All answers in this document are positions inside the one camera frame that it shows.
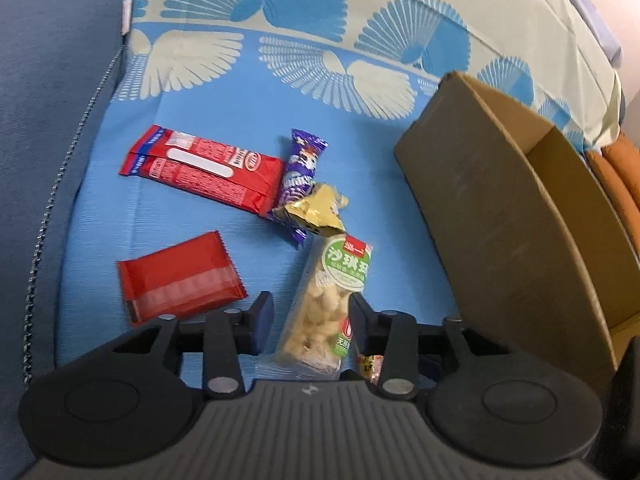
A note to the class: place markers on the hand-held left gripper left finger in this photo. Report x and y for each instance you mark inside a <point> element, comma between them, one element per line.
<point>262,320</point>

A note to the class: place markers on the blue fabric sofa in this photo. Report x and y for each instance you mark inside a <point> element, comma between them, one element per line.
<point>45,110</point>

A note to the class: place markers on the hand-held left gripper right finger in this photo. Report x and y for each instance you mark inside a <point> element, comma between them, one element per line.
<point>357,316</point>

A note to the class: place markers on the light blue pillow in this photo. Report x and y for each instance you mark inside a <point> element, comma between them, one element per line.
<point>595,25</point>

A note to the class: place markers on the square red snack packet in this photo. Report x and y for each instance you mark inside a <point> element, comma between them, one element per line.
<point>175,272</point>

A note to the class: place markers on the green-label peanut snack packet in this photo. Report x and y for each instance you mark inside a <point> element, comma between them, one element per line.
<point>320,305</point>

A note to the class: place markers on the brown cardboard box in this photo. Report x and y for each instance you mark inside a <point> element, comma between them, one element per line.
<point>475,200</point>

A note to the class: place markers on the orange pillow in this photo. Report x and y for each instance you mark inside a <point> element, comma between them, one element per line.
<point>617,200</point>
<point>627,160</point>

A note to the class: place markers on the blue fan-print bed sheet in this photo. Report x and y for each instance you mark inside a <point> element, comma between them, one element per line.
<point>125,210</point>

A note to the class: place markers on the purple snack packet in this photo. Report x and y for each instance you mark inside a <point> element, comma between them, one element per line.
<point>302,160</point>

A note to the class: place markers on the long red snack packet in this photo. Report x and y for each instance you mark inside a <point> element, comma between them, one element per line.
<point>200,170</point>

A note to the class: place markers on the white sofa label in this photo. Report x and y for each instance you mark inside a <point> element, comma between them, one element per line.
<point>126,12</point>

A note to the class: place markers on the gold snack packet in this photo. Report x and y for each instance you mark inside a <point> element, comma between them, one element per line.
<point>320,210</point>

